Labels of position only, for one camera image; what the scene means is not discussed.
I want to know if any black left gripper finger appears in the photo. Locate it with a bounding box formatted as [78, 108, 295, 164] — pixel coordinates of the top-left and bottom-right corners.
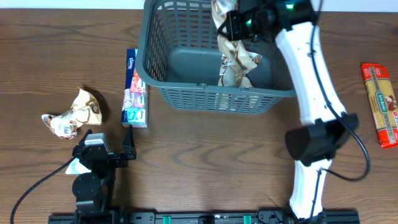
[72, 129, 92, 157]
[122, 124, 137, 160]

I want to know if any crumpled beige cookie bag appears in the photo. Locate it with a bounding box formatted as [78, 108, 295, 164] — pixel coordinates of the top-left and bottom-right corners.
[41, 88, 102, 139]

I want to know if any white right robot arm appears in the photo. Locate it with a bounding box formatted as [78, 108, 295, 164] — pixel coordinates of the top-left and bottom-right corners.
[211, 1, 359, 223]

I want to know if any grey plastic basket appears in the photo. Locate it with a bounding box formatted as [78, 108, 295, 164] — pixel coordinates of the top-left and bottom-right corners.
[136, 0, 295, 114]

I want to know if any red spaghetti packet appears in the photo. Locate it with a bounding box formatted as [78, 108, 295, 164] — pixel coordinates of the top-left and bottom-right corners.
[361, 63, 397, 148]

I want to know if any beige cookie bag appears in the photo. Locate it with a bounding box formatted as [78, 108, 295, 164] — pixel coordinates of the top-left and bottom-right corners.
[41, 88, 102, 139]
[211, 0, 262, 70]

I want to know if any cookie bag with clear window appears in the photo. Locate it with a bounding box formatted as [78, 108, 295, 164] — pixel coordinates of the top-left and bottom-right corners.
[218, 54, 252, 88]

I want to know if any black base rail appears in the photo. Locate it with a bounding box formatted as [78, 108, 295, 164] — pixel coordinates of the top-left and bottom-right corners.
[48, 208, 361, 224]

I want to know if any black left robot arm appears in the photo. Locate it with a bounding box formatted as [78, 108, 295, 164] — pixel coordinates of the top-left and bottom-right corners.
[72, 126, 137, 214]

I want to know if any white paper label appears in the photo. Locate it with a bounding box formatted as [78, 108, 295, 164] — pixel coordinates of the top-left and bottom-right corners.
[65, 158, 91, 175]

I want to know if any Kleenex tissue multipack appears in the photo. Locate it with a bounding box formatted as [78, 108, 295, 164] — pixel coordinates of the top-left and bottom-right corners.
[121, 49, 148, 128]

